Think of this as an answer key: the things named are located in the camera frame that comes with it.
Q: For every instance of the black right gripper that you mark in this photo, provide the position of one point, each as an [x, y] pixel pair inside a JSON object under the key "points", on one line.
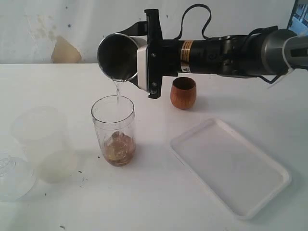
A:
{"points": [[163, 54]]}

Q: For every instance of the stainless steel tumbler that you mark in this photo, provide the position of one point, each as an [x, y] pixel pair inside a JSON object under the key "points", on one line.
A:
{"points": [[117, 56]]}

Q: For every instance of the small brown wooden cup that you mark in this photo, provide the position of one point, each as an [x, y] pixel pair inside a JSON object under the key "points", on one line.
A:
{"points": [[183, 93]]}

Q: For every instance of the clear plastic shaker cup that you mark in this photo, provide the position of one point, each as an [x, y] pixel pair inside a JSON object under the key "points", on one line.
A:
{"points": [[114, 122]]}

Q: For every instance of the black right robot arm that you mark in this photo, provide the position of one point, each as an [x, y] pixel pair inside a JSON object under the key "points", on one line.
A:
{"points": [[265, 53]]}

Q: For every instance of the clear plastic shaker lid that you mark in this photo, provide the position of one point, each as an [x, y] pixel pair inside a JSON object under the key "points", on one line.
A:
{"points": [[17, 177]]}

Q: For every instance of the translucent white plastic container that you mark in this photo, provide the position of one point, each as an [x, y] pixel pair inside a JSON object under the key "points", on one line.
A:
{"points": [[43, 136]]}

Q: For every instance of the white rectangular plastic tray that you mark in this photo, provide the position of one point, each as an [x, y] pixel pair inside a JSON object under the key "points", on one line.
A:
{"points": [[240, 175]]}

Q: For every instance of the dark metal frame post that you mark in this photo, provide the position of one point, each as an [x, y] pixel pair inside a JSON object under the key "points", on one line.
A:
{"points": [[295, 5]]}

